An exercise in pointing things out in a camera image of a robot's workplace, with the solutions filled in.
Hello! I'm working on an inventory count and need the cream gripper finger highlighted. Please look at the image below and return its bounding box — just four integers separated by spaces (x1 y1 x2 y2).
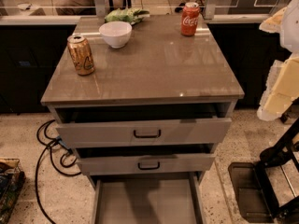
259 7 287 33
257 56 299 121

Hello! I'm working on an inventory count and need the red coke can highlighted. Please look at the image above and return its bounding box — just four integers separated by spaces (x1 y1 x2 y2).
181 2 200 36

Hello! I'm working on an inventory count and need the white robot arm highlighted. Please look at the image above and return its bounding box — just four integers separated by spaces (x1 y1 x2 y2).
257 0 299 121

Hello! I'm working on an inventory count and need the middle drawer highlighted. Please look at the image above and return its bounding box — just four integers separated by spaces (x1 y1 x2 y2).
78 145 215 175

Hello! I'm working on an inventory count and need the drawer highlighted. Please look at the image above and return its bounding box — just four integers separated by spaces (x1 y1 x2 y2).
78 145 215 175
92 173 207 224
58 104 232 148

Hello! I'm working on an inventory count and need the grey drawer cabinet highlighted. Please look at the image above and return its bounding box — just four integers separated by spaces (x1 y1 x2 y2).
40 13 246 224

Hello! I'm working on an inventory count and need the bottom drawer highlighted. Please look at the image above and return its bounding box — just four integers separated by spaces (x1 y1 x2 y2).
92 173 207 224

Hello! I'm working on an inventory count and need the gold soda can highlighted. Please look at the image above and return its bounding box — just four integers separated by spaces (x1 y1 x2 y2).
67 35 94 76

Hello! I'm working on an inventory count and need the top drawer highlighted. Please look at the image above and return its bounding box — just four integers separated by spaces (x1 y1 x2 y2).
58 104 232 148

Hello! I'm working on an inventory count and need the green chip bag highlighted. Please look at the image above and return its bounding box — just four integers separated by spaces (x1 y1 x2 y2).
105 7 150 25

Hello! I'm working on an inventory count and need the white bowl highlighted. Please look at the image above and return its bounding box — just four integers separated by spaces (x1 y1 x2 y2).
99 21 132 49

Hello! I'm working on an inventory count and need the black top drawer handle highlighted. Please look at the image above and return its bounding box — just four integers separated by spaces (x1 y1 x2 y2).
133 129 162 139

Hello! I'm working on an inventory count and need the black drawer handle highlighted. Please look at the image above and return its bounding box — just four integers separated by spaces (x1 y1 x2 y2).
133 129 162 139
137 162 161 171

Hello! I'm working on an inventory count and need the black middle drawer handle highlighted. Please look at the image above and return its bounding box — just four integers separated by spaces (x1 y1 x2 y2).
137 162 161 171

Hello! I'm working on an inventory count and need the black floor cable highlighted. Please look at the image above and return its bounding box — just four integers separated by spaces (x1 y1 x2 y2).
35 119 82 224

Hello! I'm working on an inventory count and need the wire basket with items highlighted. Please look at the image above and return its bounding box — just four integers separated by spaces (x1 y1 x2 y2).
0 158 25 224

